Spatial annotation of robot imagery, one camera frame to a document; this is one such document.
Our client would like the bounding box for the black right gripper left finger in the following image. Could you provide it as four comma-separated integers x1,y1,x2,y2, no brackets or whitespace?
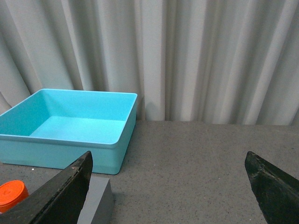
0,151,93,224

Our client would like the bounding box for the white curtain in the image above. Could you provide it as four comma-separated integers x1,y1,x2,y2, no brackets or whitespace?
0,0,299,125

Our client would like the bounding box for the gray block with round hole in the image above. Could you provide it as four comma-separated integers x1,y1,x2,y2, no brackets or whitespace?
77,175,114,224

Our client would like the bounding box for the orange cylinder part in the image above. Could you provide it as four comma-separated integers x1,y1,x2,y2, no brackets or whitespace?
0,180,29,213

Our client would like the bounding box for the light blue plastic box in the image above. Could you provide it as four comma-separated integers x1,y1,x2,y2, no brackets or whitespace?
0,89,137,175

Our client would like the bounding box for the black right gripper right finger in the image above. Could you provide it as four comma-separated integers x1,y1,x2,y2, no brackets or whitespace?
244,151,299,224

